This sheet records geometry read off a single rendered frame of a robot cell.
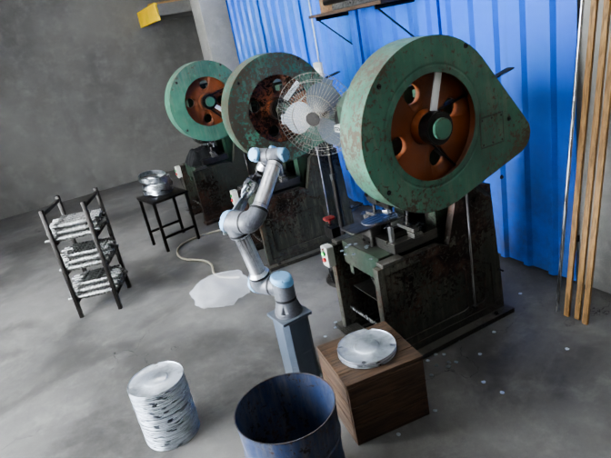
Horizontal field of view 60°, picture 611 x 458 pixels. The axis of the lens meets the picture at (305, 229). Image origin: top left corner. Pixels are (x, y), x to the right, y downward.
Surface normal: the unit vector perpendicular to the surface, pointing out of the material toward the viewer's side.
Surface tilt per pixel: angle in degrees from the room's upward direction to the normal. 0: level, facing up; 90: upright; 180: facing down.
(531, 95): 90
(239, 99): 90
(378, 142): 90
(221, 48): 90
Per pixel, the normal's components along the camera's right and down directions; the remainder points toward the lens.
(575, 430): -0.18, -0.92
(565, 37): -0.87, 0.32
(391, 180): 0.45, 0.25
